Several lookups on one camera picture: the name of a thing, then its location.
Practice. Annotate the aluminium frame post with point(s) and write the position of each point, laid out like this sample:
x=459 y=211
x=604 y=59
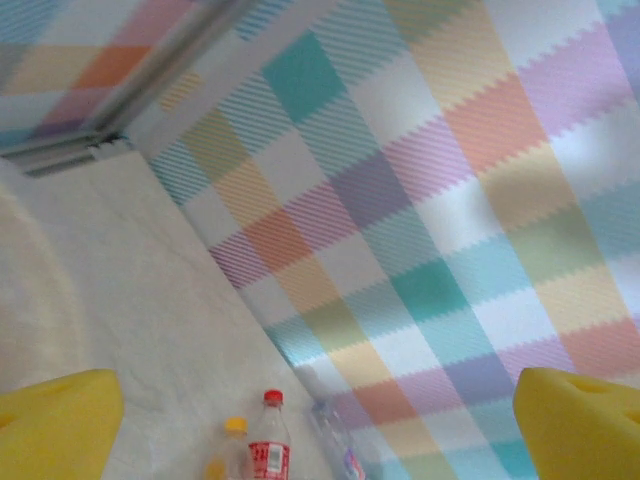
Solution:
x=160 y=75

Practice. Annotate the red label bottle red cap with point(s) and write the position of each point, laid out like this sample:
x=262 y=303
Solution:
x=269 y=450

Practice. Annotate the orange label bottle yellow cap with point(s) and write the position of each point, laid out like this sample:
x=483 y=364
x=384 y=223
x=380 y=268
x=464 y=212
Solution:
x=235 y=426

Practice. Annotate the aluminium side rail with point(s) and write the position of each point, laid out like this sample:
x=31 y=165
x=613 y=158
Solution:
x=60 y=155

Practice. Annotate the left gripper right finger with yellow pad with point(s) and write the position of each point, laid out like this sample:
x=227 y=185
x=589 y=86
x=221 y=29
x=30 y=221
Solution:
x=585 y=430

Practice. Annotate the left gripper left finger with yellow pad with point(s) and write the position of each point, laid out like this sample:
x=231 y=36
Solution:
x=50 y=425

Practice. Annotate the clear bottle pink purple label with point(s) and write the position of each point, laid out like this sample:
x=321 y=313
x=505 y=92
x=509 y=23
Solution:
x=345 y=450

